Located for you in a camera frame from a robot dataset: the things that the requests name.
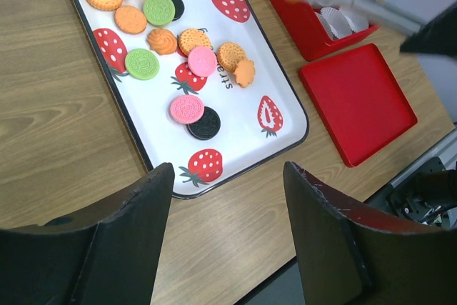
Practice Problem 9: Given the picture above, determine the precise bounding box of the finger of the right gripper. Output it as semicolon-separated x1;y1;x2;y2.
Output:
399;2;457;57

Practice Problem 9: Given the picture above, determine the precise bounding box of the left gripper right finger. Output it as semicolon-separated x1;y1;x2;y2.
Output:
283;162;456;304

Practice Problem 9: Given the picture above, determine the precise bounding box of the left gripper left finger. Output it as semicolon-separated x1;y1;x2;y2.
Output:
1;163;175;304

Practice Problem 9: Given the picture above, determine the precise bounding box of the pink cookie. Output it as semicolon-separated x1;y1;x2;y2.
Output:
169;95;204;124
188;46;217;78

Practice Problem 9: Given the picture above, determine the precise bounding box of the round waffle cookie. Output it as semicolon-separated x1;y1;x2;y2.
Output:
178;28;212;56
216;42;247;72

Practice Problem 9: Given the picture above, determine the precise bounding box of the white paper cup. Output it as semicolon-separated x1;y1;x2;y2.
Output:
320;6;353;39
315;12;337;40
339;7;369;33

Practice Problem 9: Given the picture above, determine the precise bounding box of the red box lid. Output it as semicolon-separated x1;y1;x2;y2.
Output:
298;44;418;167

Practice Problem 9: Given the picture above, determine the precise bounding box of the red cookie box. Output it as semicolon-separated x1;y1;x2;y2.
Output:
269;0;378;61

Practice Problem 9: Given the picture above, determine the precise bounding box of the white strawberry tray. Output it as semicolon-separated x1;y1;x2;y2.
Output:
72;0;308;199

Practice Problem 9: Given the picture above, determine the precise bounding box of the green cookie lower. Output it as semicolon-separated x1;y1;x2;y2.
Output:
125;49;160;81

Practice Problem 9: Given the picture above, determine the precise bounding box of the green cookie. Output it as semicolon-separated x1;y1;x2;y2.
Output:
125;49;160;81
143;0;175;27

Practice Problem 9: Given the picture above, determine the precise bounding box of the orange swirl cookie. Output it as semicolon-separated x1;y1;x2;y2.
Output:
146;28;178;55

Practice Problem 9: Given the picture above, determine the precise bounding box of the plain orange round cookie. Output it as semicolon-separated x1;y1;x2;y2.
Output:
114;6;147;34

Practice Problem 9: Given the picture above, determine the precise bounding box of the green cookie upper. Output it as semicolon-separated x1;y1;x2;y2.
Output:
143;0;175;27

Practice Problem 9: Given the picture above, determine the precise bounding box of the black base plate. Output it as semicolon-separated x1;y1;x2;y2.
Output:
366;157;456;229

